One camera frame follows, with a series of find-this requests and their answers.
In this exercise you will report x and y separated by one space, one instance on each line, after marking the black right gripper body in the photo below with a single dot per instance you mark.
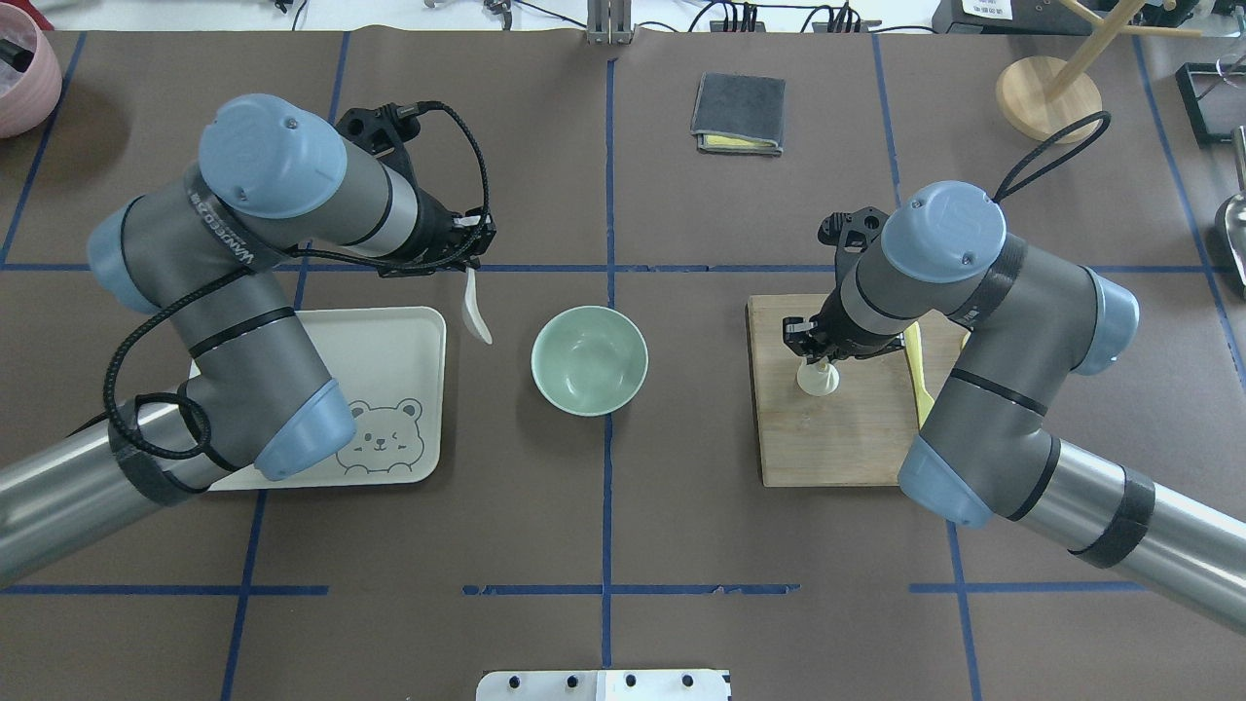
835 331

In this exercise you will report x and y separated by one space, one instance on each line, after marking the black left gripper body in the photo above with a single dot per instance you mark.
429 223

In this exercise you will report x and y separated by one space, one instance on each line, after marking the white steamed bun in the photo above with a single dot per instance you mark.
817 378

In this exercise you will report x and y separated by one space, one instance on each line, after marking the cream plastic spoon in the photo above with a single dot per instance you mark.
472 316

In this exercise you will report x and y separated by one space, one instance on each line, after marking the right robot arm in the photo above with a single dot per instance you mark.
1033 320

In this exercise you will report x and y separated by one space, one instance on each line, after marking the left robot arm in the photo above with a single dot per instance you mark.
222 374

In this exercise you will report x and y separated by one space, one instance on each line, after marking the mint green bowl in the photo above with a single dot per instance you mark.
589 361

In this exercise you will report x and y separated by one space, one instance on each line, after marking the pink bowl with ice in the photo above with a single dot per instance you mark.
31 78

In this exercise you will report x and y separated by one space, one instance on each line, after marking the bamboo cutting board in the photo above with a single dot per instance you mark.
858 436

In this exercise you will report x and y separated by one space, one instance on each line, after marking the yellow plastic knife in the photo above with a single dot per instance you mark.
912 346

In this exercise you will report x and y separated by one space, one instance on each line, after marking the cream bear tray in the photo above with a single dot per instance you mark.
390 364

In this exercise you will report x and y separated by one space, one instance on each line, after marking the yellow sponge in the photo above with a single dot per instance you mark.
721 144

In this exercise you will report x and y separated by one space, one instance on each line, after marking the wooden stand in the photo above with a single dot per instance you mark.
1044 96

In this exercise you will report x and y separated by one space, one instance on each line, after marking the metal scoop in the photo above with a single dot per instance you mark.
1230 223

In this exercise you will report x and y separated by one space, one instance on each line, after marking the black tray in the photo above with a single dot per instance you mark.
1213 95

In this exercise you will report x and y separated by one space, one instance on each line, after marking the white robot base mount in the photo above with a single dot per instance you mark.
606 684

